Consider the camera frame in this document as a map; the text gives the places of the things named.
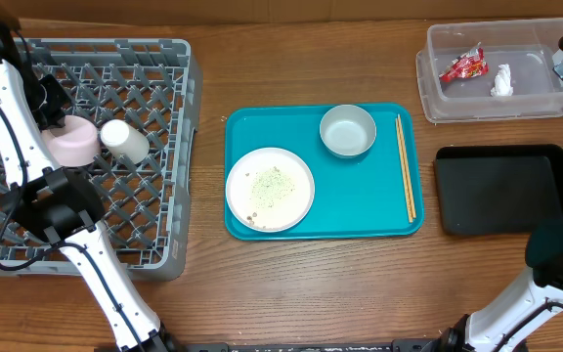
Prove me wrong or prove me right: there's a wooden chopstick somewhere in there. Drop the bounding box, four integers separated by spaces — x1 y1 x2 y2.
395 115 414 223
403 131 416 221

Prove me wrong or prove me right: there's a red snack wrapper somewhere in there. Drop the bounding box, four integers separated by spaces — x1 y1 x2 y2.
439 43 489 83

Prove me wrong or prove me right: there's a white cup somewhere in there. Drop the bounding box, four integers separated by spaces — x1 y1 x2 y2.
100 119 150 163

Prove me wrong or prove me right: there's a white tissue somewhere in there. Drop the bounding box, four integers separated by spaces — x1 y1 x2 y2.
491 64 514 97

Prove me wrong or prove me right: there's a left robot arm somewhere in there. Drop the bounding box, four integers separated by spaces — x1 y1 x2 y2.
0 22 179 351

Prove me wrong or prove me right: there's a right wooden chopstick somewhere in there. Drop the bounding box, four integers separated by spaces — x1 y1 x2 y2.
403 131 416 221

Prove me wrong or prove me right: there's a grey bowl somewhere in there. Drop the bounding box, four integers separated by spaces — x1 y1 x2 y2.
320 105 377 158

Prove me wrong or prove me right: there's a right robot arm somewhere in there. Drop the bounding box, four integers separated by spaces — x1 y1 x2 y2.
423 220 563 352

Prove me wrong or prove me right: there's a teal serving tray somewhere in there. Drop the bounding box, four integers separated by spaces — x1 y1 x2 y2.
225 103 424 241

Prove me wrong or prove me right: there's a large white plate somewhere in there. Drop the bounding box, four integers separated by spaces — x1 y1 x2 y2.
225 147 316 233

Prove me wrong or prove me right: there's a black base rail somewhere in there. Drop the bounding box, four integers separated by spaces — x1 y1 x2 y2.
186 338 438 352

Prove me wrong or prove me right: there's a clear plastic bin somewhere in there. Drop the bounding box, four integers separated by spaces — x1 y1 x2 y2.
415 18 563 123

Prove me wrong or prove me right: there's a small pink bowl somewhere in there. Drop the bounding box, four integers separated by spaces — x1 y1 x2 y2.
41 115 101 167

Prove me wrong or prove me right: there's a black plastic tray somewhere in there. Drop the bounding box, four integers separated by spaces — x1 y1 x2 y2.
434 144 563 236

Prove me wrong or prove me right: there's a left wooden chopstick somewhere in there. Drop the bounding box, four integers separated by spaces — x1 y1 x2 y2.
395 115 414 223

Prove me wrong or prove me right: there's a grey plastic dish rack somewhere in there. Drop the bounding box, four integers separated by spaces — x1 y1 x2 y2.
0 38 202 281

